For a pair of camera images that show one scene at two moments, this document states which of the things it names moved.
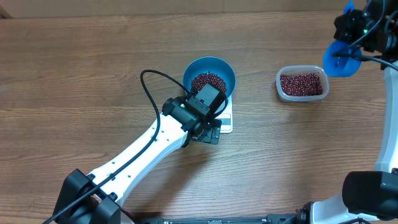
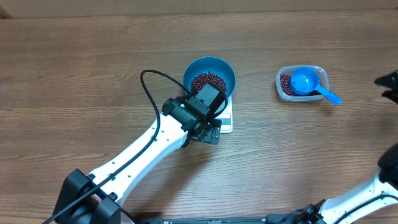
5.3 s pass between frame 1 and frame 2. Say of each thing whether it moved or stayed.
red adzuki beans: stayed
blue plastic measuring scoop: moved
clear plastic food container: stayed
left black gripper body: stayed
